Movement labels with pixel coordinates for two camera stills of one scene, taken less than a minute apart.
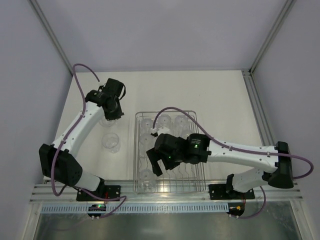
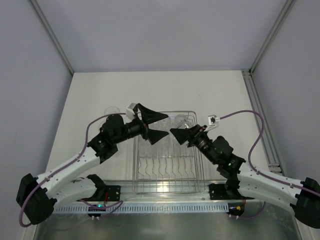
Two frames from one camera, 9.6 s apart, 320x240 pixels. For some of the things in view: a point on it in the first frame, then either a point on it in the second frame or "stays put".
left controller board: [96, 207] stays put
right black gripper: [155, 155] to [193, 138]
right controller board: [236, 209] stays put
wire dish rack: [186, 177] stays put
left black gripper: [114, 116] to [144, 125]
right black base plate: [226, 192] stays put
